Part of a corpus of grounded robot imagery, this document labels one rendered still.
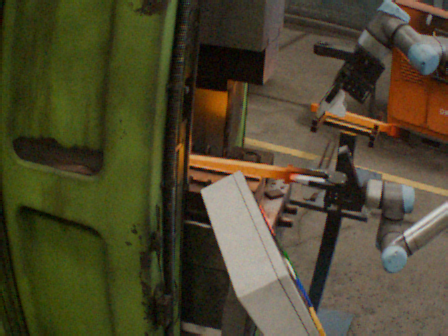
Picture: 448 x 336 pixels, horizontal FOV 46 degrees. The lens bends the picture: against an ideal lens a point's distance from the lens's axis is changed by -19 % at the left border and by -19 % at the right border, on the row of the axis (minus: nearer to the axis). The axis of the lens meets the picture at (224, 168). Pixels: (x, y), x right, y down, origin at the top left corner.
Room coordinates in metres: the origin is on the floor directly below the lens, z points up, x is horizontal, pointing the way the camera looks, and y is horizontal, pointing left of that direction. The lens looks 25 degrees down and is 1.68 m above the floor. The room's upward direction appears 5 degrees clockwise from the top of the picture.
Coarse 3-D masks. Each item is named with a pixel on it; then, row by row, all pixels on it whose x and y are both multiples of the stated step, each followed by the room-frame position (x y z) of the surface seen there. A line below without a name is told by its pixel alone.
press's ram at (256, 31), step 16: (208, 0) 1.32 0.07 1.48; (224, 0) 1.32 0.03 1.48; (240, 0) 1.31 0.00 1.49; (256, 0) 1.30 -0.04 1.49; (272, 0) 1.38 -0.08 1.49; (208, 16) 1.32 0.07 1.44; (224, 16) 1.31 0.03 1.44; (240, 16) 1.31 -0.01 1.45; (256, 16) 1.30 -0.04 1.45; (272, 16) 1.40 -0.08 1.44; (208, 32) 1.32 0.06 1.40; (224, 32) 1.31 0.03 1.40; (240, 32) 1.31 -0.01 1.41; (256, 32) 1.30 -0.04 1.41; (272, 32) 1.42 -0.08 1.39; (240, 48) 1.31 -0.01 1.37; (256, 48) 1.30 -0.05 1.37
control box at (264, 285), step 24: (216, 192) 1.00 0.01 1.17; (240, 192) 0.97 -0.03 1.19; (216, 216) 0.93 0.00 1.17; (240, 216) 0.90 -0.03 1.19; (264, 216) 0.91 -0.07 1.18; (240, 240) 0.84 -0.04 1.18; (264, 240) 0.81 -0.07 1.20; (240, 264) 0.78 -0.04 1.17; (264, 264) 0.76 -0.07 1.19; (240, 288) 0.72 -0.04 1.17; (264, 288) 0.71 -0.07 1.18; (288, 288) 0.71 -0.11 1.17; (264, 312) 0.71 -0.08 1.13; (288, 312) 0.72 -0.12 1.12
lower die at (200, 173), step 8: (192, 152) 1.58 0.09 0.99; (192, 168) 1.48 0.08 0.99; (200, 168) 1.47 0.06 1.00; (208, 168) 1.47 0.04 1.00; (200, 176) 1.44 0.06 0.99; (208, 176) 1.44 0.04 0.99; (216, 176) 1.45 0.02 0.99; (224, 176) 1.45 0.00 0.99; (248, 176) 1.45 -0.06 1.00; (256, 176) 1.45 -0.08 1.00; (192, 184) 1.41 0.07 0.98; (200, 184) 1.42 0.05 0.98; (248, 184) 1.42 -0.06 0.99; (256, 184) 1.42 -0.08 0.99; (264, 184) 1.53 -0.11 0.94; (192, 192) 1.37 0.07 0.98; (200, 192) 1.37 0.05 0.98; (256, 192) 1.42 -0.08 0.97; (192, 200) 1.37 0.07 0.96; (200, 200) 1.37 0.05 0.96; (200, 208) 1.37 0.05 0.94
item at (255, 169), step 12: (192, 156) 1.51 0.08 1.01; (204, 156) 1.51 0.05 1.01; (216, 168) 1.48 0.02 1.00; (228, 168) 1.47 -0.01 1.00; (240, 168) 1.46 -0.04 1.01; (252, 168) 1.46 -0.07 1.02; (264, 168) 1.45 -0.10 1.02; (276, 168) 1.46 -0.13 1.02; (288, 168) 1.45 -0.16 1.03; (300, 168) 1.46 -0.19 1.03; (288, 180) 1.43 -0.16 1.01
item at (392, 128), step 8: (312, 104) 2.03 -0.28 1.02; (352, 120) 1.96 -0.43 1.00; (360, 120) 1.95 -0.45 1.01; (368, 120) 1.95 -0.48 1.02; (384, 128) 1.92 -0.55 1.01; (392, 128) 1.91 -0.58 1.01; (400, 128) 1.90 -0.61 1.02; (408, 128) 1.90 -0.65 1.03; (392, 136) 1.91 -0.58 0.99; (400, 136) 1.90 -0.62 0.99; (408, 136) 1.89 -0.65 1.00
